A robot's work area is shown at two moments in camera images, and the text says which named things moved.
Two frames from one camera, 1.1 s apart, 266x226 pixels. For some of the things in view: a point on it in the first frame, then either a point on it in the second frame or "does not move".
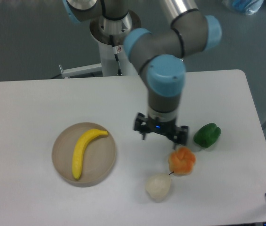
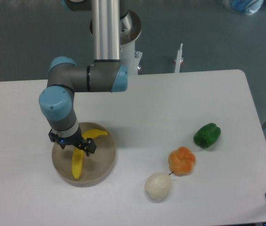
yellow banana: x=78 y=154 does not move
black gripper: x=143 y=124 → x=87 y=144
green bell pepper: x=207 y=135 does not move
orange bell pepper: x=181 y=161 does not move
